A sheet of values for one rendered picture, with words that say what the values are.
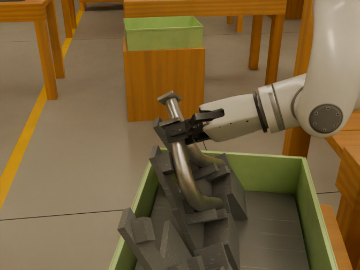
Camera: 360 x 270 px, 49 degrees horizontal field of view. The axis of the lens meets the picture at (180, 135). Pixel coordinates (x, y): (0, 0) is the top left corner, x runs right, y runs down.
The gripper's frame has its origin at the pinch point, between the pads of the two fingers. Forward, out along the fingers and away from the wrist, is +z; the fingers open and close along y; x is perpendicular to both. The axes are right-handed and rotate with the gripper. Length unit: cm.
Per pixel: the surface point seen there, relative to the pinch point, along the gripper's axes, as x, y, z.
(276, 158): 0.0, -39.7, -14.2
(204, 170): 2.7, -20.6, 1.4
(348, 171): 4, -62, -33
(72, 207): -24, -140, 114
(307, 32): -54, -78, -36
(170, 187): 8.7, -2.1, 4.3
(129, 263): 20.1, -13.0, 19.8
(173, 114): -8.8, -10.6, 3.4
